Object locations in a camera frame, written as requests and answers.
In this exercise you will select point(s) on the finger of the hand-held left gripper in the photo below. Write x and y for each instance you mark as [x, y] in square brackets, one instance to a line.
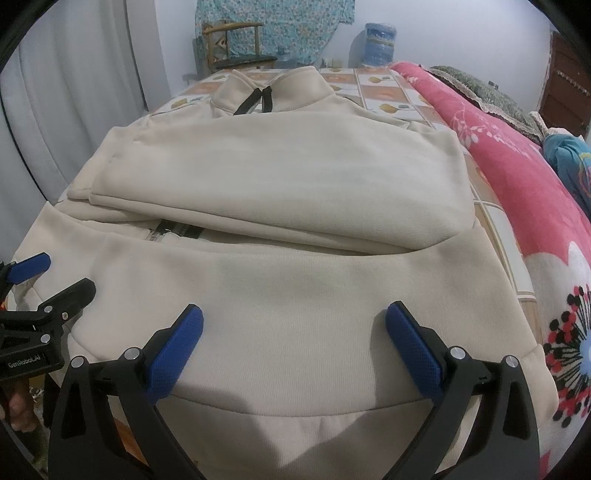
[69, 295]
[30, 268]

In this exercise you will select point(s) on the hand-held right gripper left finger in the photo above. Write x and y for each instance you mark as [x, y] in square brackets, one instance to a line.
[175, 355]

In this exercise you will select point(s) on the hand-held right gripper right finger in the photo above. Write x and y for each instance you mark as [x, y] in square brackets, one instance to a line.
[413, 350]

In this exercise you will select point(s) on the beige zip jacket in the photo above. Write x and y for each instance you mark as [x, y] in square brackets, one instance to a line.
[300, 300]

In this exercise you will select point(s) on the person's left hand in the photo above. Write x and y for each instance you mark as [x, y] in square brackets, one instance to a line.
[18, 406]

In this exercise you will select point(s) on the tile patterned bed sheet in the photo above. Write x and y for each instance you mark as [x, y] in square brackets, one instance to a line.
[496, 217]

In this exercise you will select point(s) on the white curtain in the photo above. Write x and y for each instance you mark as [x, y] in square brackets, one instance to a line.
[69, 115]

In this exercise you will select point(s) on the pink floral blanket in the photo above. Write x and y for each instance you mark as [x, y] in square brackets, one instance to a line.
[508, 152]

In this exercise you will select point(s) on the blue floral cloth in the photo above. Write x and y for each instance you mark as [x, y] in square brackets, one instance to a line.
[570, 166]

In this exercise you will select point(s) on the white cloth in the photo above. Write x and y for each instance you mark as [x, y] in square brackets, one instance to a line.
[542, 123]

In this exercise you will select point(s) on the green lace-edged pillow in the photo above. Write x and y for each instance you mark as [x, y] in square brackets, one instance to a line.
[485, 90]

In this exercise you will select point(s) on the wooden chair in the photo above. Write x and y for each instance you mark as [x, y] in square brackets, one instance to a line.
[242, 62]

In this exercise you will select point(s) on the large blue water jug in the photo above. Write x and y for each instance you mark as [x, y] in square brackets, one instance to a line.
[381, 44]

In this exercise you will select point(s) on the small blue water jug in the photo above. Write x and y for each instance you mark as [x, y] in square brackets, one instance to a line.
[284, 57]

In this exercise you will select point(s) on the white wall socket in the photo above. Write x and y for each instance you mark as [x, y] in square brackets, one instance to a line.
[332, 63]

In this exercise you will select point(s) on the blue patterned wall cloth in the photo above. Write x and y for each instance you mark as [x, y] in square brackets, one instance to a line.
[300, 27]

